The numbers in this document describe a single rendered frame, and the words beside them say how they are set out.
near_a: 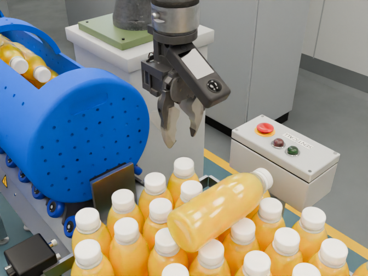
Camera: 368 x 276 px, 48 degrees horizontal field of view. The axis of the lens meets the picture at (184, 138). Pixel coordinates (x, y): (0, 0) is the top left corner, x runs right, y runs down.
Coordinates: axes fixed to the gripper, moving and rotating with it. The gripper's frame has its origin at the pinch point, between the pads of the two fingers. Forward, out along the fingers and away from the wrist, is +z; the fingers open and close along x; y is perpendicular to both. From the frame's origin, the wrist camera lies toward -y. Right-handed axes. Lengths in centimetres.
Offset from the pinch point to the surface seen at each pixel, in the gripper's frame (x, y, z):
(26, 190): 20.4, 33.4, 23.2
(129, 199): 13.3, -1.0, 6.2
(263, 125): -19.8, -2.7, 4.5
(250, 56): -131, 93, 52
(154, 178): 6.7, 0.5, 6.3
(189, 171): 0.0, -1.5, 7.0
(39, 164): 21.0, 17.1, 5.3
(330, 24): -257, 119, 70
